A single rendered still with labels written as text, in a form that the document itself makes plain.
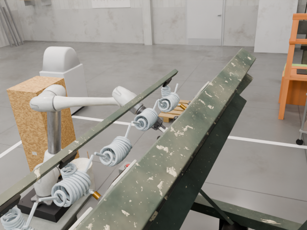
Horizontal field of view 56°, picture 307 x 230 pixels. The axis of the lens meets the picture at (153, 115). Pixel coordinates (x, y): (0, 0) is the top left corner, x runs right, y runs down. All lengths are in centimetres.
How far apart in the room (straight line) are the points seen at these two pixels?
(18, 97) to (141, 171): 302
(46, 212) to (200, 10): 912
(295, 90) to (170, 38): 613
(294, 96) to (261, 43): 406
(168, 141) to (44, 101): 135
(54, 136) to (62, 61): 325
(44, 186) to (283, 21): 863
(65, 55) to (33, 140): 214
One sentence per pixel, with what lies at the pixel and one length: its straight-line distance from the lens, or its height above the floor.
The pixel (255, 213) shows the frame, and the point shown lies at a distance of 225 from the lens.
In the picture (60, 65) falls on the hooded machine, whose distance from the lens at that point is 548.
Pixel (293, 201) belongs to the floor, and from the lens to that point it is 368.
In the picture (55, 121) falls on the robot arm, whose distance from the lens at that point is 225.
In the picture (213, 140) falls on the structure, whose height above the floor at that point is 167.
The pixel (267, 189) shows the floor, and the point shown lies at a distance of 375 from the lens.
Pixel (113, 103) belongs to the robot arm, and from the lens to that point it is 202.
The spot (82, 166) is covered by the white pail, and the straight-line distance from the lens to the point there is 354.
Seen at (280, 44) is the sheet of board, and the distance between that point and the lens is 978.
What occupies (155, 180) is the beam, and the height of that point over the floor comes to 190.
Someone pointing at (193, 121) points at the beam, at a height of 191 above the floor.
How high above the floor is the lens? 233
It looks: 26 degrees down
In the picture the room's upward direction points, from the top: 3 degrees counter-clockwise
